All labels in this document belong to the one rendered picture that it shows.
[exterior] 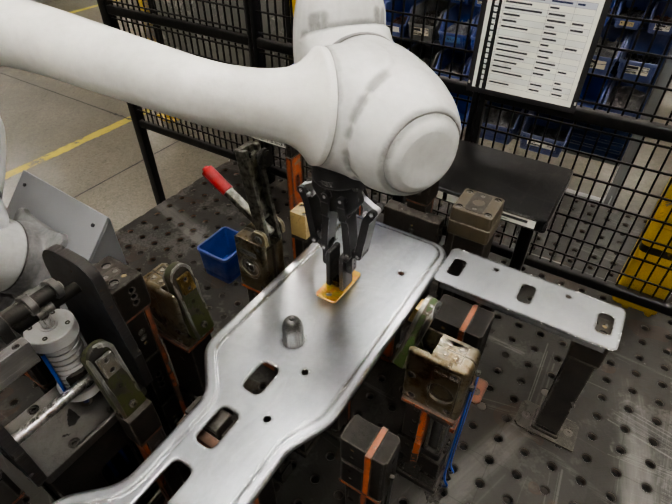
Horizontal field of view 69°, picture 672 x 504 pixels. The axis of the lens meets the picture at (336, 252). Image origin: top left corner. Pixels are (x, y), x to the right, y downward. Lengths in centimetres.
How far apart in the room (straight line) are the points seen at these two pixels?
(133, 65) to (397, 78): 21
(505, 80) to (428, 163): 73
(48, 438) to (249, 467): 28
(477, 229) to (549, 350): 40
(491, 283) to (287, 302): 34
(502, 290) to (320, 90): 54
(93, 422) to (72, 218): 53
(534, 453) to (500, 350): 24
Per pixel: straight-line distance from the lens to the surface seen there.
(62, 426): 79
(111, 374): 67
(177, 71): 43
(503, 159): 114
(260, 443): 65
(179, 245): 142
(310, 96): 41
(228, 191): 83
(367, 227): 67
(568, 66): 109
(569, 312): 85
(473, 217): 90
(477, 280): 85
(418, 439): 84
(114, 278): 72
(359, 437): 66
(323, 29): 54
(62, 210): 120
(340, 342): 73
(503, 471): 100
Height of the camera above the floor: 157
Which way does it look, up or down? 41 degrees down
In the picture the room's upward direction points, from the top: straight up
